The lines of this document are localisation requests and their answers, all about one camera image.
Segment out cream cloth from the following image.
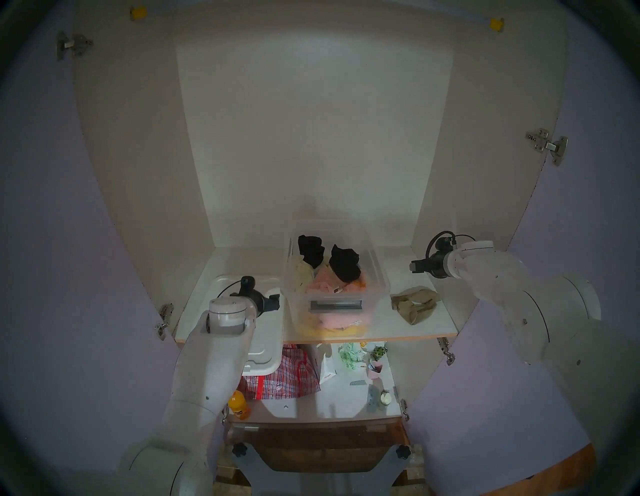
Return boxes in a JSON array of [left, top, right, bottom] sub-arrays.
[[291, 254, 317, 295]]

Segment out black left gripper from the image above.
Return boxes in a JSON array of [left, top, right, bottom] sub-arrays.
[[249, 291, 282, 317]]

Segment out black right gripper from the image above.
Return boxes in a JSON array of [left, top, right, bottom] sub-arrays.
[[410, 250, 451, 279]]

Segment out orange drink bottle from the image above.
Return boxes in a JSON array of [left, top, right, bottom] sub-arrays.
[[228, 391, 251, 421]]

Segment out green crumpled wrapper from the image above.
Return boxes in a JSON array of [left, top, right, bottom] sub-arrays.
[[339, 343, 368, 372]]

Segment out grey robot base frame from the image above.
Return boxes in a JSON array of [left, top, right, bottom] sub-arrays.
[[220, 442, 426, 496]]

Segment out red plaid bag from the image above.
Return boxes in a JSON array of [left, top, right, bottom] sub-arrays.
[[237, 346, 322, 401]]

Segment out white clothes rod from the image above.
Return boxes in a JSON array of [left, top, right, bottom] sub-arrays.
[[145, 0, 493, 26]]

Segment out beige ribbed sock pair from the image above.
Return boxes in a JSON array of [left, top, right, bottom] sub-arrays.
[[391, 286, 441, 326]]

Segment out clear plastic storage bin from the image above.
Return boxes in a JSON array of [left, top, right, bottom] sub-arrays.
[[279, 218, 392, 338]]

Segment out brown cabinet with white top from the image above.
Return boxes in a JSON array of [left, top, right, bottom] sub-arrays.
[[222, 342, 414, 473]]

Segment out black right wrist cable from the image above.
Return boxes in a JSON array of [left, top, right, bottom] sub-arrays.
[[425, 230, 476, 261]]

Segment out pale pink folded cloth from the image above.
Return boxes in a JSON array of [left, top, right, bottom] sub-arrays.
[[317, 311, 375, 331]]

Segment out black sock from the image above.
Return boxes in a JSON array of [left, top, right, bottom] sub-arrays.
[[298, 235, 326, 269], [329, 243, 362, 282]]

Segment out white wardrobe carcass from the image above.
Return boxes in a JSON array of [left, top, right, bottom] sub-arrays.
[[72, 0, 571, 401]]

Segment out yellow cloth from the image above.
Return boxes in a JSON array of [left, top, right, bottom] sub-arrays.
[[300, 320, 373, 338]]

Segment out peach pink cloth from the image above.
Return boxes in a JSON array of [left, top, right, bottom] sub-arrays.
[[306, 267, 368, 296]]

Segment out lilac wardrobe door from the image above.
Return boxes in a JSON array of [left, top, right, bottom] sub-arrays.
[[0, 25, 188, 496], [405, 0, 640, 496]]

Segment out white plastic bin lid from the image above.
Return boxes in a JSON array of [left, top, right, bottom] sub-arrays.
[[207, 272, 287, 377]]

